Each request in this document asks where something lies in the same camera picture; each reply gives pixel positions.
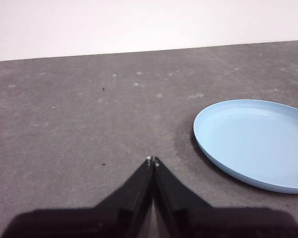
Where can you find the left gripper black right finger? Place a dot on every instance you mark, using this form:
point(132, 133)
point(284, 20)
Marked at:
point(171, 191)

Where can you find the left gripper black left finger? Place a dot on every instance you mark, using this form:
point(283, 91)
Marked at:
point(136, 191)

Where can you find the light blue round plate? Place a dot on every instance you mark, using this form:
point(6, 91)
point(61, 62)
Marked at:
point(250, 146)

